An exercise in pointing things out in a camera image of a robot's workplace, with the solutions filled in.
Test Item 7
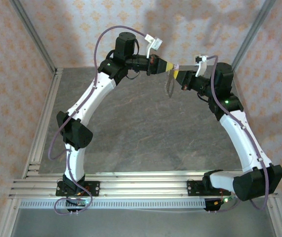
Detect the controller board with green LED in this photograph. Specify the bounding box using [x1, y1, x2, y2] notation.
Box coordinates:
[212, 197, 233, 206]
[66, 198, 87, 207]

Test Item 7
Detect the grey metal panel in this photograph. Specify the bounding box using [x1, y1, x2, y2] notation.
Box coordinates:
[9, 208, 277, 237]

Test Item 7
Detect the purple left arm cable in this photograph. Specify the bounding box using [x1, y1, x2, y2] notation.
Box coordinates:
[48, 26, 148, 216]

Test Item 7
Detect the aluminium frame post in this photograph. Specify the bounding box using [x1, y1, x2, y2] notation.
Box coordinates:
[229, 0, 277, 72]
[9, 0, 57, 72]
[0, 197, 20, 237]
[266, 197, 282, 237]

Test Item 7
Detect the aluminium side rail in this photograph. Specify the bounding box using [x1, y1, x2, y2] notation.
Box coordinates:
[22, 69, 64, 178]

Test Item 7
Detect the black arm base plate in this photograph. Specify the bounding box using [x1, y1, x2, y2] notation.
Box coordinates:
[56, 181, 101, 198]
[187, 180, 232, 198]

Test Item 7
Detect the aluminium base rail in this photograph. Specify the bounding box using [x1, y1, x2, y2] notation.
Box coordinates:
[8, 172, 279, 199]

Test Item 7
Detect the white slotted cable duct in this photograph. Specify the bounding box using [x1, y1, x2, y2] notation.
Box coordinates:
[19, 199, 207, 210]

